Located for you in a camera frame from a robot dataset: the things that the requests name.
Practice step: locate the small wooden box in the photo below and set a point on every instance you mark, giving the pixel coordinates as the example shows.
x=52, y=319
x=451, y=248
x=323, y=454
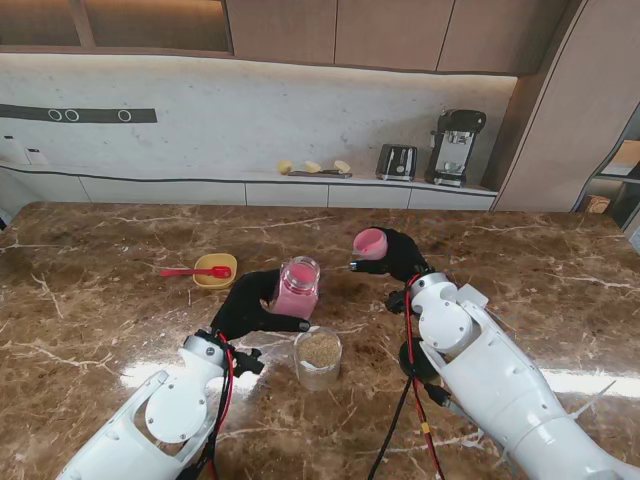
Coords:
x=597, y=204

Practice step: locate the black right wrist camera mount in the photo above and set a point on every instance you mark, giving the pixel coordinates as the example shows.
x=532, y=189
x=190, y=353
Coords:
x=397, y=302

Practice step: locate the black wall power strip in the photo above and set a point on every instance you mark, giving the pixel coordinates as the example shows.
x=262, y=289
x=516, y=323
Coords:
x=100, y=116

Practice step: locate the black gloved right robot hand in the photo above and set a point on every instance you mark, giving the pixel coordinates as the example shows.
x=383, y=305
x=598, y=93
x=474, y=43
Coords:
x=400, y=257

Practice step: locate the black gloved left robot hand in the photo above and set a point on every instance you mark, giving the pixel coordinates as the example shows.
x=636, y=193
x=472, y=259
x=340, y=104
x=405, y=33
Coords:
x=245, y=305

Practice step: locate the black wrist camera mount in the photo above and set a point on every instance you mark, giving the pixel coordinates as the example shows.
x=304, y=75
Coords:
x=397, y=302
x=247, y=361

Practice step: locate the white wall device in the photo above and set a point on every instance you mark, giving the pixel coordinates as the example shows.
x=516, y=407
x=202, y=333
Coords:
x=36, y=156
x=7, y=147

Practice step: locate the black and silver toaster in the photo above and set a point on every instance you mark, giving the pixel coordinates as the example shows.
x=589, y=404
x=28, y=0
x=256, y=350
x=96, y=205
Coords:
x=397, y=162

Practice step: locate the pink container with white lid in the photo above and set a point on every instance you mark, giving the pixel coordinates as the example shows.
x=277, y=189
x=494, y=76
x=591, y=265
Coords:
x=297, y=295

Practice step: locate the tall brown cabinet panel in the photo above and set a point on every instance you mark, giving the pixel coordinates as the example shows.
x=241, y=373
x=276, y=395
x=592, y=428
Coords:
x=550, y=125

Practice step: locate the red plastic spoon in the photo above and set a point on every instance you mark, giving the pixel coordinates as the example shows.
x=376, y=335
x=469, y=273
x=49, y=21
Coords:
x=200, y=272

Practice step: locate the clear grain jar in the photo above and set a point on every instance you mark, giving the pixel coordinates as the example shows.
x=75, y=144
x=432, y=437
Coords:
x=319, y=360

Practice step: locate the brown wall cabinets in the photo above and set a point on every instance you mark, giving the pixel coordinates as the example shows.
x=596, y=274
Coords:
x=380, y=35

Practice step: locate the white counter with drawers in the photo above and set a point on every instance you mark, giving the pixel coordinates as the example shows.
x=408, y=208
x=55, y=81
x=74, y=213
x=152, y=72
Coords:
x=285, y=194

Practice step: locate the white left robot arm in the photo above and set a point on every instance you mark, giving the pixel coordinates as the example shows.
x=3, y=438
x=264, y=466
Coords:
x=145, y=420

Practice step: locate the dark open shelf unit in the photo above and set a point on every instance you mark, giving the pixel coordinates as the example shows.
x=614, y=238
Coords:
x=627, y=195

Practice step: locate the dark cutting board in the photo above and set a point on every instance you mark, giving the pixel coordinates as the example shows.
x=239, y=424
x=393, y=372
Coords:
x=310, y=174

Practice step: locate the black round jar lid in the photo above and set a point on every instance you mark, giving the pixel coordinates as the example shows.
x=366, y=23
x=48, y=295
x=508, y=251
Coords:
x=410, y=360

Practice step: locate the yellow plastic bowl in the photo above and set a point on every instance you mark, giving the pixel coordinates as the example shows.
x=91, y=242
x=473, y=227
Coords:
x=212, y=280

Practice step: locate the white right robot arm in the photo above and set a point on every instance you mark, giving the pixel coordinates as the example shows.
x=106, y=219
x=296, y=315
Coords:
x=505, y=380

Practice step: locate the yellow lemon piece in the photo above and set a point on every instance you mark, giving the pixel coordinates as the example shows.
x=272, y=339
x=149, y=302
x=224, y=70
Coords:
x=313, y=167
x=342, y=166
x=284, y=167

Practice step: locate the black espresso machine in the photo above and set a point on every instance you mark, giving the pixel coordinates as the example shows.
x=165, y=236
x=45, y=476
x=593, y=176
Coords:
x=455, y=145

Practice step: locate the pink measuring cup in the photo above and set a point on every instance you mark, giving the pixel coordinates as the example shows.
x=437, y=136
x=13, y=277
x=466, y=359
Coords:
x=371, y=244

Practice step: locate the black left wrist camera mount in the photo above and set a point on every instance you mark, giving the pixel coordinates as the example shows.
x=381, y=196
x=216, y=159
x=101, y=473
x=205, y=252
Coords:
x=247, y=361

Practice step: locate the tan book on shelf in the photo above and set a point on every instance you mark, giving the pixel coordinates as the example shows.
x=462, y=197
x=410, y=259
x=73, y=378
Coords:
x=627, y=157

